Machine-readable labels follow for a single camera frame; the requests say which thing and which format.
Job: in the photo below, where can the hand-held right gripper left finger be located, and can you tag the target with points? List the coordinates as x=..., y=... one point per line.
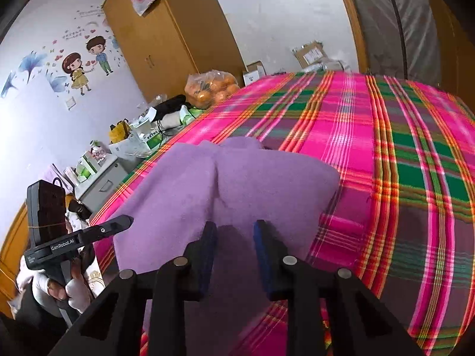
x=207, y=263

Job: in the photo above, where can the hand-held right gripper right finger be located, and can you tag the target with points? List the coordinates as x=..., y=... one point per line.
x=261, y=263

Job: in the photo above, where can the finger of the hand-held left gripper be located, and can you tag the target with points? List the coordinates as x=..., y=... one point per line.
x=111, y=226

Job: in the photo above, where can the purple fleece pants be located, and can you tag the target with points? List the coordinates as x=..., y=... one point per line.
x=259, y=185

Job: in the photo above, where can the person's left forearm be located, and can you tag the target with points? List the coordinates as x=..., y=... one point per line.
x=26, y=330

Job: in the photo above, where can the person's left hand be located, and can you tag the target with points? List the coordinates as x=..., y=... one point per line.
x=81, y=293

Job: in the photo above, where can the grey drawer cabinet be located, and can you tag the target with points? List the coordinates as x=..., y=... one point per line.
x=104, y=181

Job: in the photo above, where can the orange wooden panel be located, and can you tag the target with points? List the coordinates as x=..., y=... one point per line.
x=11, y=252

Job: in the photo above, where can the floral quilt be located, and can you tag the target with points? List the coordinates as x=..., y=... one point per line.
x=92, y=280

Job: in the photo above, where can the large white box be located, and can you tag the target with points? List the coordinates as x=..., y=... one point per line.
x=128, y=150

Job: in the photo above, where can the yellow paper bag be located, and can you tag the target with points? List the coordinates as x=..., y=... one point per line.
x=119, y=131

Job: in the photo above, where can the green white box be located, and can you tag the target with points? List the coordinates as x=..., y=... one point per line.
x=154, y=141

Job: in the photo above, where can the beige folded cloth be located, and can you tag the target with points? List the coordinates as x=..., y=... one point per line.
x=172, y=120

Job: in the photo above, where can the black bag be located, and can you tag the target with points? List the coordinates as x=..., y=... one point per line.
x=169, y=105

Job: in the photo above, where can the green tissue pack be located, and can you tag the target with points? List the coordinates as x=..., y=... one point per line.
x=191, y=115

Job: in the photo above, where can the pink green plaid bed sheet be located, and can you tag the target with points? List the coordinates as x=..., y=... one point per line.
x=389, y=193

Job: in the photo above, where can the bag of oranges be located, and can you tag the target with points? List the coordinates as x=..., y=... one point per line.
x=213, y=91

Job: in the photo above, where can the small white box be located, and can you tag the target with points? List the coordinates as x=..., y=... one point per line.
x=254, y=74

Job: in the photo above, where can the wooden wardrobe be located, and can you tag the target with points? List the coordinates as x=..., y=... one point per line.
x=178, y=37

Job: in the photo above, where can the grey plastic parcels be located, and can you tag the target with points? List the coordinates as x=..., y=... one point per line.
x=326, y=66

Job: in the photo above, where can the cardboard parcel box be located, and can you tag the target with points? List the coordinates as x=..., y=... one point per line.
x=311, y=53

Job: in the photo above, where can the plastic sheet door curtain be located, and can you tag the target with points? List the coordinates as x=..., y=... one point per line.
x=400, y=22

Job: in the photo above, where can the white wall switch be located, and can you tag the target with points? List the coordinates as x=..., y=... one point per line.
x=70, y=103

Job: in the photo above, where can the cartoon wall sticker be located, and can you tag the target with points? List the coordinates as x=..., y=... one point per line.
x=78, y=70

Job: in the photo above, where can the wooden door frame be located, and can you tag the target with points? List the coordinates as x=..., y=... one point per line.
x=352, y=26

